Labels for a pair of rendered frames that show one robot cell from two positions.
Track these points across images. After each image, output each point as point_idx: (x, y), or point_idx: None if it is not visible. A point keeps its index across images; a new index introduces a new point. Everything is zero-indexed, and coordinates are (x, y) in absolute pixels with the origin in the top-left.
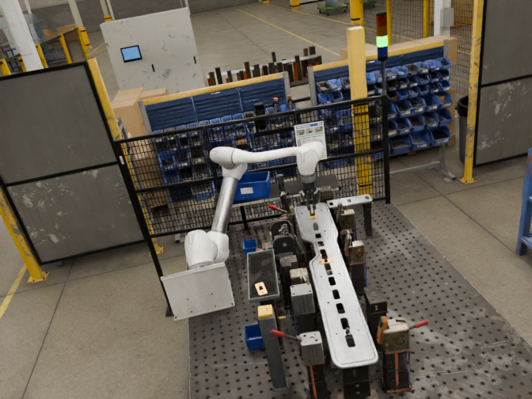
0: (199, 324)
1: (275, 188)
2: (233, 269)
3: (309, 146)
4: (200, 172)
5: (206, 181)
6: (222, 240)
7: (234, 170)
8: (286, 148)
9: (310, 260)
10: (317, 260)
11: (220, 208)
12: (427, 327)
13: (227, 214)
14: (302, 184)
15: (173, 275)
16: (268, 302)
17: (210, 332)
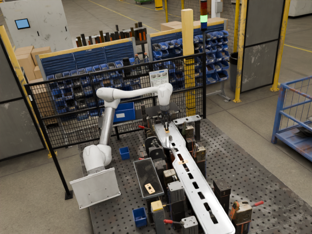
0: (98, 211)
1: (137, 112)
2: (115, 168)
3: (164, 86)
4: (87, 104)
5: (91, 110)
6: (107, 150)
7: (113, 103)
8: (148, 87)
9: (172, 162)
10: (177, 161)
11: (105, 128)
12: (248, 198)
13: (109, 132)
14: (161, 111)
15: (79, 179)
16: None
17: (107, 215)
